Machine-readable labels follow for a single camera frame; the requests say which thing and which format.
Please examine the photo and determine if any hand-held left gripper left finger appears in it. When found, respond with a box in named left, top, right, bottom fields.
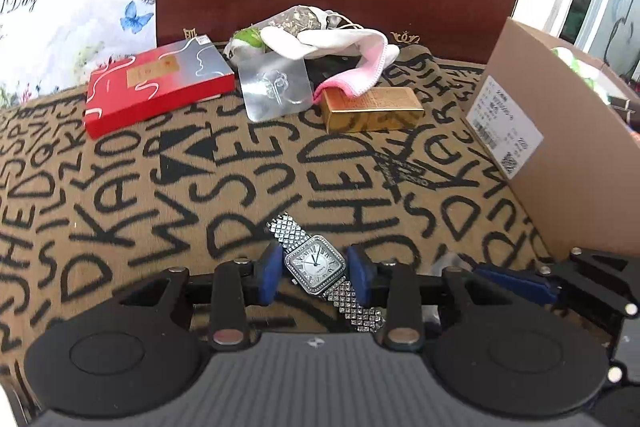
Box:
left=114, top=243, right=285, bottom=353

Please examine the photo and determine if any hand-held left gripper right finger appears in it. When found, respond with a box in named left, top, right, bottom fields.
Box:
left=346, top=244, right=506, bottom=353

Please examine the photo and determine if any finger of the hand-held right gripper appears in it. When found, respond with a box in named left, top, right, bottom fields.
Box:
left=472, top=248, right=640, bottom=319

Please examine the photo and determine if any silver rhinestone wrist watch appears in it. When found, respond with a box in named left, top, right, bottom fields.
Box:
left=262, top=212, right=383, bottom=334

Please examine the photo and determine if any brown cardboard box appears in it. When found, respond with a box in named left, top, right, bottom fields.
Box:
left=462, top=17, right=640, bottom=269

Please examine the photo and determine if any black luggage scale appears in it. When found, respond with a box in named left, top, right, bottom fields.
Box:
left=307, top=56, right=363, bottom=85

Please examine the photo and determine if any white and pink glove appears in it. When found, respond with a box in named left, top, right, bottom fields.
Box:
left=260, top=28, right=401, bottom=100

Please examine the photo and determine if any letter-printed brown cloth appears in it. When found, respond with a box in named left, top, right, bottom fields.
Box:
left=0, top=42, right=571, bottom=408

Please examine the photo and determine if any gold rectangular box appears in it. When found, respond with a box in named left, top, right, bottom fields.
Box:
left=320, top=87, right=426, bottom=134

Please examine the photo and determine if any red gift box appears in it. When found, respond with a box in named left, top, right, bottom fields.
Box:
left=84, top=39, right=236, bottom=138

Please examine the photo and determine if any green plastic bottle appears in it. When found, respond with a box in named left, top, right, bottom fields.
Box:
left=552, top=48, right=608, bottom=80

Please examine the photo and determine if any dried herb sachet bag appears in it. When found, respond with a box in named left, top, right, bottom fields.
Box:
left=227, top=4, right=362, bottom=58

